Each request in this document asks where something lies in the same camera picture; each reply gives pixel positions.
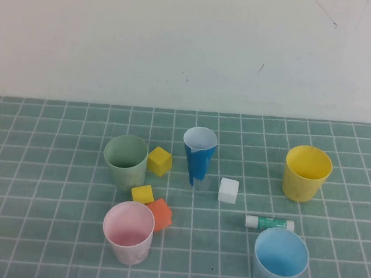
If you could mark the orange cube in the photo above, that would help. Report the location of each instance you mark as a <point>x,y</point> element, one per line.
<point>162,214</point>

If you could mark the small yellow cube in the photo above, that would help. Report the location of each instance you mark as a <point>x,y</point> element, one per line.
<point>141,194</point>

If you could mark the green white glue stick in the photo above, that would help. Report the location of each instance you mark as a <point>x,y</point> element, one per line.
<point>269,223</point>

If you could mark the large yellow cube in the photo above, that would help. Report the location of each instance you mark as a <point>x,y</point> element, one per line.
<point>159,161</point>

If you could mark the yellow plastic cup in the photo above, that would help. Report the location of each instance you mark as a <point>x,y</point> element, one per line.
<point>299,189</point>

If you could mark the green grid tablecloth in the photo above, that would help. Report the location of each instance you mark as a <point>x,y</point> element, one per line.
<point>37,163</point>

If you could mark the blue paper cone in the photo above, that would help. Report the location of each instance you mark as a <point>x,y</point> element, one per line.
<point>198,167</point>

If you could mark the white cube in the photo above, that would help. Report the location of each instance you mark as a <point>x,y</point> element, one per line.
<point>228,190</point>

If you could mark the green plastic cup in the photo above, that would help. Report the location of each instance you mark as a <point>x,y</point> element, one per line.
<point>125,177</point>

